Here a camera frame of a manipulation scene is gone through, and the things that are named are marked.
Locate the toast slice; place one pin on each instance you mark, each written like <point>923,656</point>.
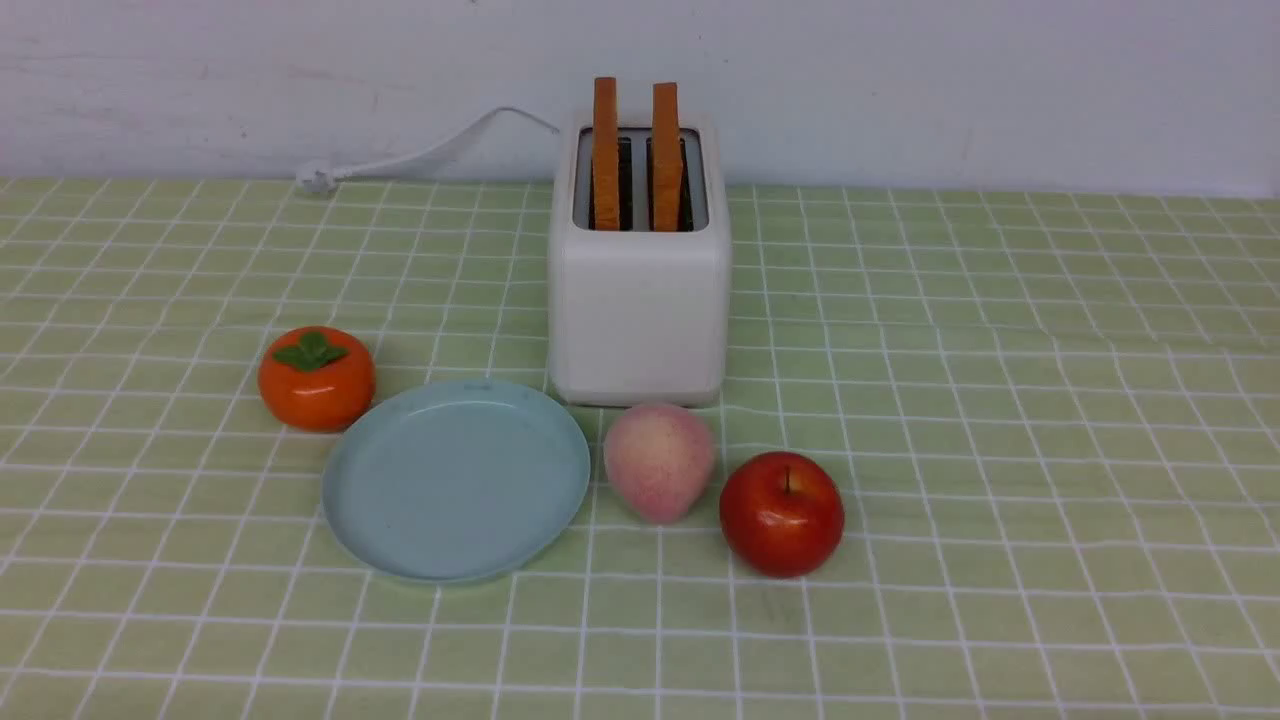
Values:
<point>605,156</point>
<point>667,159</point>

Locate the white two-slot toaster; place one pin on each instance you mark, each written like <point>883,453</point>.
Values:
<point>638,316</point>

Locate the pink peach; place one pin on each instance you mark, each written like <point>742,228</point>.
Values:
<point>658,459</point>

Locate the red apple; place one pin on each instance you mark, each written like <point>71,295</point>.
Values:
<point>781,514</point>

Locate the light blue round plate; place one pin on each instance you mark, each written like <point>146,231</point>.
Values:
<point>456,481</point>

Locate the orange persimmon with green leaf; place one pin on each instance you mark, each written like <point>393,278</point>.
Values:
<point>317,378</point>

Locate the green checkered tablecloth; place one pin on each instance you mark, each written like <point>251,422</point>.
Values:
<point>1054,417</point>

